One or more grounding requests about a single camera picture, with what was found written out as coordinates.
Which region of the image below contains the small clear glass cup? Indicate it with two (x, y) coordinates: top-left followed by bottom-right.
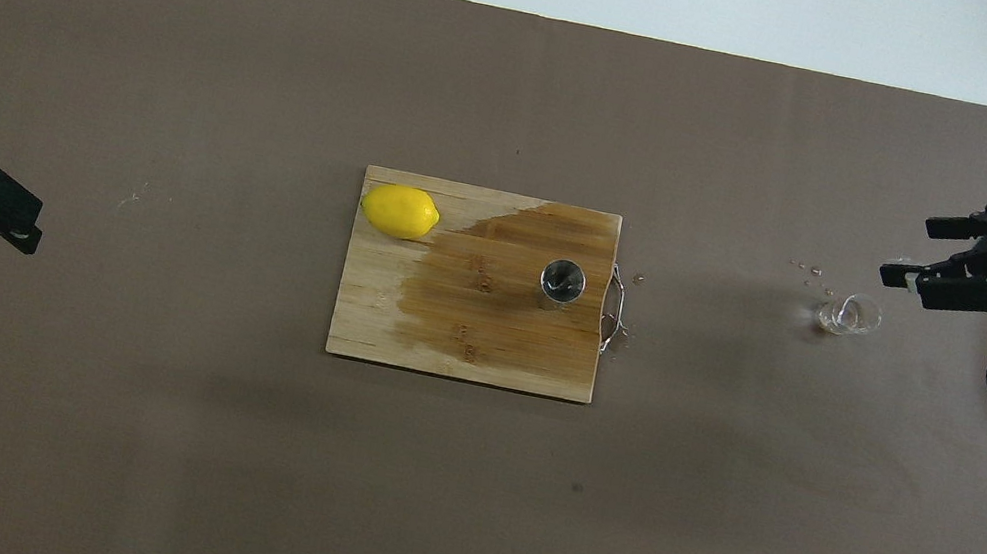
(813, 286), (887, 344)

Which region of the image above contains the steel double jigger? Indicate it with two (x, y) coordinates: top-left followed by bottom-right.
(535, 256), (590, 317)

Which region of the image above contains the wooden cutting board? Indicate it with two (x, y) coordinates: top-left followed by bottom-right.
(324, 163), (643, 410)

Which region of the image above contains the yellow lemon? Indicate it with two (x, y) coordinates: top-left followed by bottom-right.
(356, 178), (446, 246)

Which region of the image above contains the brown table mat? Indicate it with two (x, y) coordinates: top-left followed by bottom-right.
(0, 0), (987, 554)

